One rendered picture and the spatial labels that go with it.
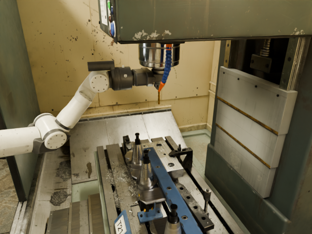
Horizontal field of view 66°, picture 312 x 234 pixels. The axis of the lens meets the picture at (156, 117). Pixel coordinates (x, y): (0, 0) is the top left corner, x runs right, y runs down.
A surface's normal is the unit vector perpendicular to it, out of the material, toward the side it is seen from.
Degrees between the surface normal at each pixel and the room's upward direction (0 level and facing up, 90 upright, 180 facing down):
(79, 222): 8
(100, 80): 86
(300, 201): 90
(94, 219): 7
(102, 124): 24
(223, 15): 90
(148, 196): 0
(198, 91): 90
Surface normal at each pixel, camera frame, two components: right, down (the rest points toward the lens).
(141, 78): 0.29, 0.38
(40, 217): 0.29, -0.91
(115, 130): 0.12, -0.67
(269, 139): -0.97, 0.11
